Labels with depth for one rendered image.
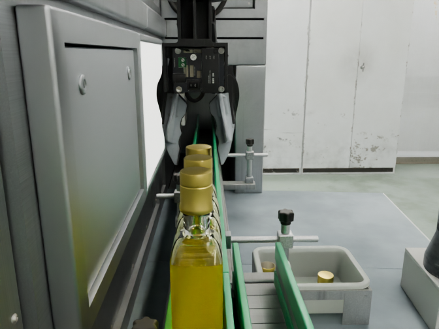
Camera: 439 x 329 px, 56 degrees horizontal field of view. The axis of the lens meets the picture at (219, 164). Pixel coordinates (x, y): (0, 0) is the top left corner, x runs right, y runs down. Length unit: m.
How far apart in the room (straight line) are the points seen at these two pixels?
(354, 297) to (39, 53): 0.72
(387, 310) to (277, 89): 3.54
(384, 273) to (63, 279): 0.85
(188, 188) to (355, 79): 4.17
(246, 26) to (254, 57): 0.11
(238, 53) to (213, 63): 1.07
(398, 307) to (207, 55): 0.74
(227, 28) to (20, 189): 1.22
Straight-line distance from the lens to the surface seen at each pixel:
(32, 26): 0.40
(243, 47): 1.52
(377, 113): 4.67
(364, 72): 4.57
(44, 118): 0.40
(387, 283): 1.10
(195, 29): 0.46
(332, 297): 0.88
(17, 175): 0.39
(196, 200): 0.42
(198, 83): 0.46
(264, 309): 0.71
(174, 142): 0.53
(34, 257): 0.43
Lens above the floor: 1.28
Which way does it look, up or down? 15 degrees down
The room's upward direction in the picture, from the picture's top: straight up
